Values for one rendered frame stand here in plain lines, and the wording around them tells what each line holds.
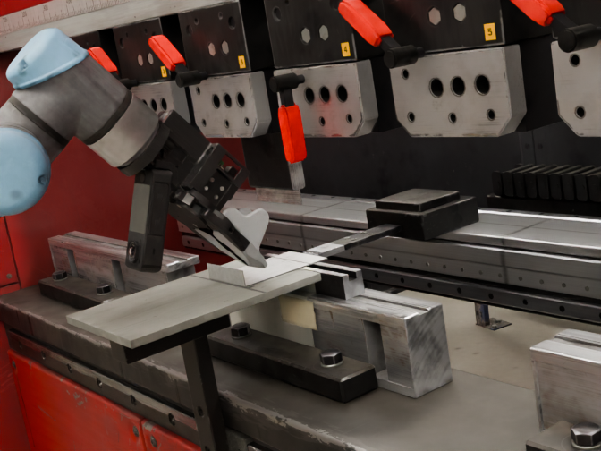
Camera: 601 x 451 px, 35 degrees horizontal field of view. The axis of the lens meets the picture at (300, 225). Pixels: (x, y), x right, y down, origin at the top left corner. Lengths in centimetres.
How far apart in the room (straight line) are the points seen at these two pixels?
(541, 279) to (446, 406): 27
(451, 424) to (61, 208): 119
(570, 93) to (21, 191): 47
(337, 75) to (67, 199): 109
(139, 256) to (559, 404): 46
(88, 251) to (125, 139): 77
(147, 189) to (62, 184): 98
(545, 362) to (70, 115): 53
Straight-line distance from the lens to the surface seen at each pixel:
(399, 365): 109
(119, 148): 102
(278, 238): 169
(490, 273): 131
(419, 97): 93
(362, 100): 99
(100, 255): 173
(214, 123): 124
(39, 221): 200
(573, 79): 80
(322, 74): 103
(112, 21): 146
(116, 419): 155
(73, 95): 100
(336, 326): 116
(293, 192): 120
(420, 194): 138
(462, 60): 88
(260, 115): 116
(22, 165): 86
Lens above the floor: 130
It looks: 12 degrees down
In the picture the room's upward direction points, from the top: 10 degrees counter-clockwise
